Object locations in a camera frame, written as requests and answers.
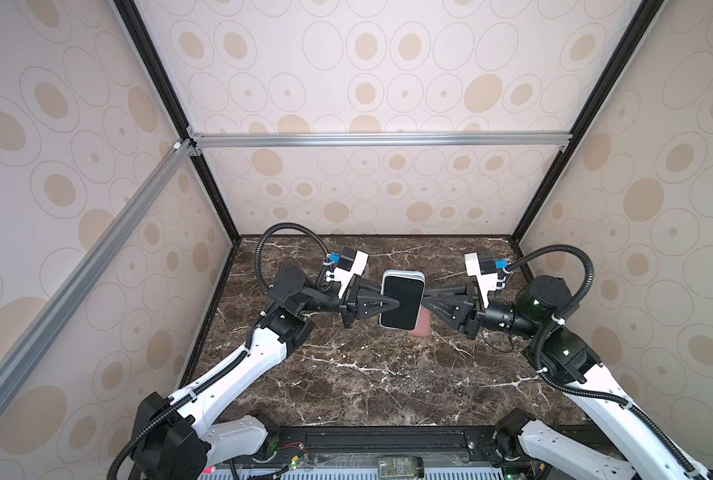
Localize pink phone case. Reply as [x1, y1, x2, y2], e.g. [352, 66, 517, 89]
[409, 307, 432, 337]

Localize phone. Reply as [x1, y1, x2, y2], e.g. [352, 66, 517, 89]
[379, 270, 426, 331]

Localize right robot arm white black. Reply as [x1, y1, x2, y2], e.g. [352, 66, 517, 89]
[423, 276, 713, 479]

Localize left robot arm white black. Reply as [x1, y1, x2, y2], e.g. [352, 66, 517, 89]
[106, 266, 401, 479]

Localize green circuit board module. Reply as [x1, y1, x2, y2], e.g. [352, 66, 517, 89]
[377, 455, 425, 480]

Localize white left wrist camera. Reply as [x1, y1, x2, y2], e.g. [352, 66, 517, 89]
[324, 247, 369, 299]

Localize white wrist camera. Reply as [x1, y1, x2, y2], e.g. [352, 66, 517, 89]
[465, 252, 508, 309]
[324, 247, 369, 299]

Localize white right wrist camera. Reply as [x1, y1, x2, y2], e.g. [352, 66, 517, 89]
[465, 252, 508, 309]

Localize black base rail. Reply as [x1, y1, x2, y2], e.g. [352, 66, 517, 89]
[235, 424, 574, 469]

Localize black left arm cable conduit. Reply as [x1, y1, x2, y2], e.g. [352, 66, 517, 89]
[105, 222, 332, 480]

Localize silver aluminium rail back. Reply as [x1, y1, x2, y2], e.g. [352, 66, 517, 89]
[192, 131, 573, 149]

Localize silver aluminium rail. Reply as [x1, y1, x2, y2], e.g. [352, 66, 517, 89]
[192, 131, 573, 149]
[0, 139, 194, 416]

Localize black corner frame post right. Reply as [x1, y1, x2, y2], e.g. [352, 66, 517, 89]
[511, 0, 667, 246]

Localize black corner frame post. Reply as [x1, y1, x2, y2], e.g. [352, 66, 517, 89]
[112, 0, 242, 243]
[511, 0, 667, 246]

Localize black corner frame post left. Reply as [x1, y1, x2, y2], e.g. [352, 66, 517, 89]
[112, 0, 242, 243]

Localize silver aluminium rail left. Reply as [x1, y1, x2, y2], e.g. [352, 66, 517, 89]
[0, 139, 194, 416]

